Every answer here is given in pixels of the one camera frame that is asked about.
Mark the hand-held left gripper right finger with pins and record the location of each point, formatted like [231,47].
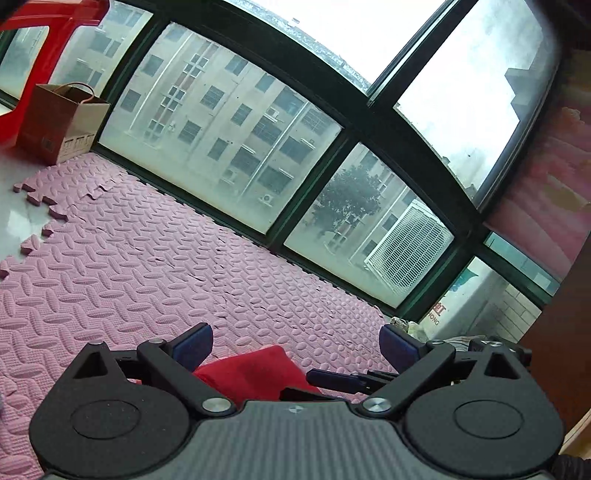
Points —
[399,344]

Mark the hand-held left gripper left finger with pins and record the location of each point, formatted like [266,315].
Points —
[196,344]

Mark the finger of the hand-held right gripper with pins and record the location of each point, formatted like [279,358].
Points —
[332,379]
[300,394]

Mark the red garment with gold embroidery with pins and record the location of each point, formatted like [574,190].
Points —
[258,374]

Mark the white spotted cloth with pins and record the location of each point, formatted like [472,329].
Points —
[411,325]

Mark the brown wooden cabinet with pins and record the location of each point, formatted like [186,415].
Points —
[563,332]

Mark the white air conditioner outdoor unit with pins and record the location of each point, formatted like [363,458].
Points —
[408,244]

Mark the pink foam puzzle mat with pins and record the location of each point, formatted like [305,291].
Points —
[138,258]

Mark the green tree outside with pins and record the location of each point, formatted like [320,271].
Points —
[351,194]

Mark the pink curtain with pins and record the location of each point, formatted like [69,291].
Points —
[545,194]

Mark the apartment building outside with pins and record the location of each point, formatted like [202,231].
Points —
[207,92]

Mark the brown paper bag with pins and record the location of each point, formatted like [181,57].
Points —
[60,124]

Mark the red plastic stool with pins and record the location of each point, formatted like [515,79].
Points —
[32,69]

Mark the dark green window frame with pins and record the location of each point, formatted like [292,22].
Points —
[369,120]

